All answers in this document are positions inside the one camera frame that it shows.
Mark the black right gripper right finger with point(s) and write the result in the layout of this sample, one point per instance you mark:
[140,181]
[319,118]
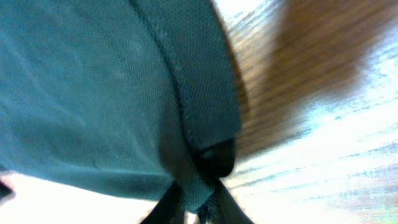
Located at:
[221,208]

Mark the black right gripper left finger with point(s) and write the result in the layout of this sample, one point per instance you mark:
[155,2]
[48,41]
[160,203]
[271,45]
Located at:
[169,208]

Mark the black t-shirt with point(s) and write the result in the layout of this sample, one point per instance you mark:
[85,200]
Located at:
[115,97]

